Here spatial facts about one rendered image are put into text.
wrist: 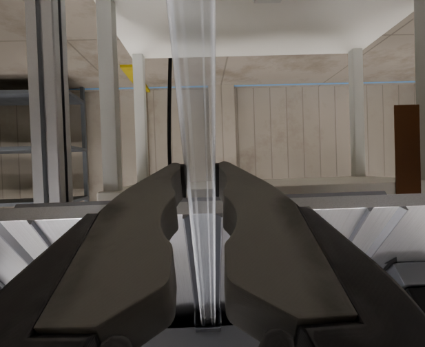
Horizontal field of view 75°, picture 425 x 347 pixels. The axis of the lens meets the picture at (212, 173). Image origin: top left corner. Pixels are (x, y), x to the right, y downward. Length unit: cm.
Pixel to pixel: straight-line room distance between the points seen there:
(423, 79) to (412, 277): 53
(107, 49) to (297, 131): 312
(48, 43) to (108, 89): 15
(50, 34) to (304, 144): 329
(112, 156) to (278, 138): 304
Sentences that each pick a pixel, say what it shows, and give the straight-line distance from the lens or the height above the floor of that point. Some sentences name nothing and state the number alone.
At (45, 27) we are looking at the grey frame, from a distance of 51.
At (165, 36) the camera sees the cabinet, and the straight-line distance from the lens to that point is 80.
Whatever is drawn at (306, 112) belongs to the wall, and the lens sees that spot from 366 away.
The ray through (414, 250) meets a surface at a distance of 26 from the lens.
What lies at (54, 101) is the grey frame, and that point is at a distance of 47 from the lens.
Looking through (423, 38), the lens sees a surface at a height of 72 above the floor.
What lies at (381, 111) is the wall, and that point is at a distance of 408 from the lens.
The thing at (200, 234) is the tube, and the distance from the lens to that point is 16.
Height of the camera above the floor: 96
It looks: 1 degrees up
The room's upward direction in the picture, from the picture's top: 178 degrees clockwise
